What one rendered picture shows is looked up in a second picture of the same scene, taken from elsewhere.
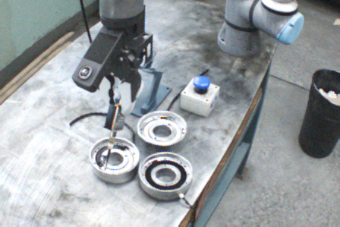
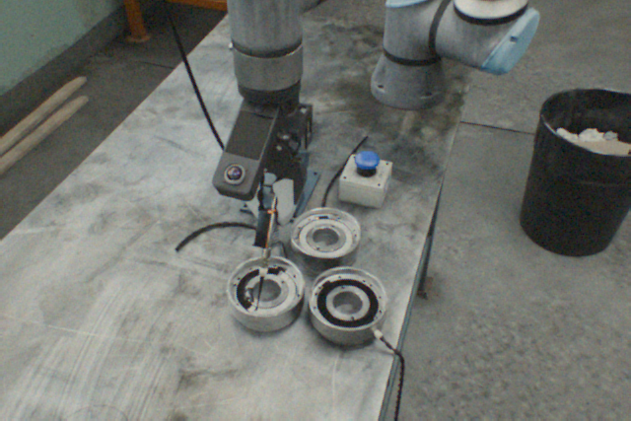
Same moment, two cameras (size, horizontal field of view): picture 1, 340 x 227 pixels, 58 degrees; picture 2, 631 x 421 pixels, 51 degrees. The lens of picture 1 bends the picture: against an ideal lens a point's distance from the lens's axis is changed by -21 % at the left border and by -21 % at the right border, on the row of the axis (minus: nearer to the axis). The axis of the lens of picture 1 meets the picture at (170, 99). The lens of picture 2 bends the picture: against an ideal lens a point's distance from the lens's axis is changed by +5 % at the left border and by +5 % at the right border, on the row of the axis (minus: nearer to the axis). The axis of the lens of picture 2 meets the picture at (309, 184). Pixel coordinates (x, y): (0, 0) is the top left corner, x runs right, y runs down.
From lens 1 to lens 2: 16 cm
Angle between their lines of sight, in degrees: 5
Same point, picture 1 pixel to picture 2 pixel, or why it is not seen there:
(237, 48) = (405, 97)
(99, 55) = (251, 146)
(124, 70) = (283, 163)
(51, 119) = (137, 247)
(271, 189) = (488, 316)
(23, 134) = (77, 287)
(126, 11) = (283, 78)
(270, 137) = (460, 222)
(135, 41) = (292, 119)
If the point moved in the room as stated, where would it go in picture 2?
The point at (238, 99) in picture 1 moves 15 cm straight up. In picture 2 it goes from (421, 176) to (433, 103)
